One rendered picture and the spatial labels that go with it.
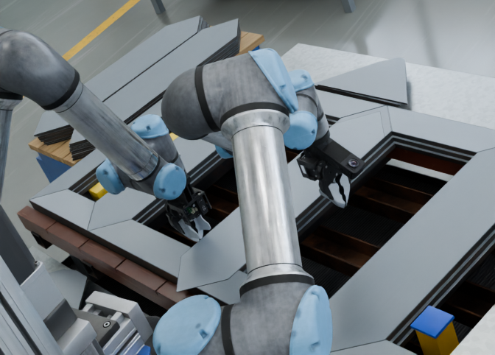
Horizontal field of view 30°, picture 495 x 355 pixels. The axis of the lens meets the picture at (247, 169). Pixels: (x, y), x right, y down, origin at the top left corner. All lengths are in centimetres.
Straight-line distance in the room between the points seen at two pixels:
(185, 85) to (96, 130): 31
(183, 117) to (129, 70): 171
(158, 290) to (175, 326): 83
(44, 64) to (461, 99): 130
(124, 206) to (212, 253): 41
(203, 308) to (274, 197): 20
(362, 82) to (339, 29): 217
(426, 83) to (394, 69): 11
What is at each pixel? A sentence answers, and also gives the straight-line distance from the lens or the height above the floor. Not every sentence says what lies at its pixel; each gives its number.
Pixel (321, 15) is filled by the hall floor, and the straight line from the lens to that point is 512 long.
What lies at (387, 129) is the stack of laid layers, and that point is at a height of 85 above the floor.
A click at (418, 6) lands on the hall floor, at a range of 488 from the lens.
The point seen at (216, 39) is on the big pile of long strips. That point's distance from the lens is 320.
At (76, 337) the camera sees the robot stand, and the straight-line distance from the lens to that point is 151.
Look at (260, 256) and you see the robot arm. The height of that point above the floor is 129.
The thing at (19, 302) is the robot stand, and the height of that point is 141.
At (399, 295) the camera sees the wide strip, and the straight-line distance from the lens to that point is 191.
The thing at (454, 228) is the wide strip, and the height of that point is 85.
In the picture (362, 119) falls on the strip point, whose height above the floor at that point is 85.
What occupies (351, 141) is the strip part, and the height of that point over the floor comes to 85.
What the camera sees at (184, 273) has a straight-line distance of 219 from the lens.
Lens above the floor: 214
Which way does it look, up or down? 32 degrees down
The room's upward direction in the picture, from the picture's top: 23 degrees counter-clockwise
